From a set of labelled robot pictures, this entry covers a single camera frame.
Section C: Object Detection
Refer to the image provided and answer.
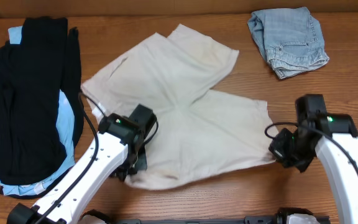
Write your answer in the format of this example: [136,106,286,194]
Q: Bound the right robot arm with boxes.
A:
[269,94,358,223]

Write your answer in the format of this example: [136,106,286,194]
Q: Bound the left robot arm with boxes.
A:
[7,105,158,224]

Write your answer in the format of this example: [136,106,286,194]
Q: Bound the beige khaki shorts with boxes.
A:
[81,25,273,190]

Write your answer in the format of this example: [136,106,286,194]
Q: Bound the black garment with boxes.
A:
[0,16,85,200]

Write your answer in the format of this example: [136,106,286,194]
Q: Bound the folded light blue jeans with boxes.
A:
[247,7,329,79]

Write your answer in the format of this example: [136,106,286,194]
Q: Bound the light blue garment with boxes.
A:
[0,26,76,197]

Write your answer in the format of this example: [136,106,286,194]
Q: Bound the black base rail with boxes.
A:
[79,207,331,224]

